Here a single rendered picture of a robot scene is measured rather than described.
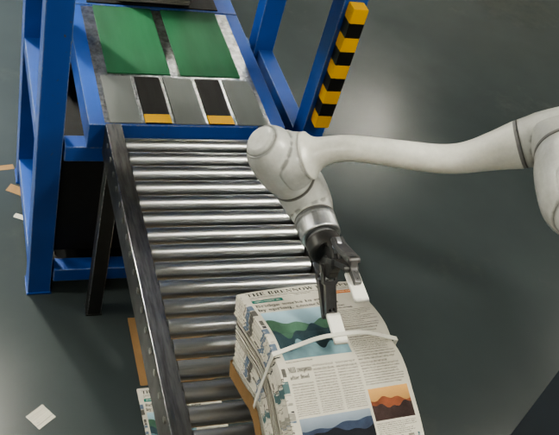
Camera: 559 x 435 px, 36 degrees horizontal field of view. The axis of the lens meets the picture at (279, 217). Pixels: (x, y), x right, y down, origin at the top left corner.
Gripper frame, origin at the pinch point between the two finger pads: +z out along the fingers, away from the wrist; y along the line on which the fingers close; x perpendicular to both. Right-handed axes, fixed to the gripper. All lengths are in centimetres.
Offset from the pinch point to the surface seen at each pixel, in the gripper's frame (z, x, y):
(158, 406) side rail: -11, 31, 49
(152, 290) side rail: -43, 28, 45
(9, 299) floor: -103, 60, 129
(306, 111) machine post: -114, -36, 49
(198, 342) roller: -25, 19, 44
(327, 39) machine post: -118, -37, 21
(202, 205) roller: -75, 7, 50
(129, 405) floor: -55, 24, 127
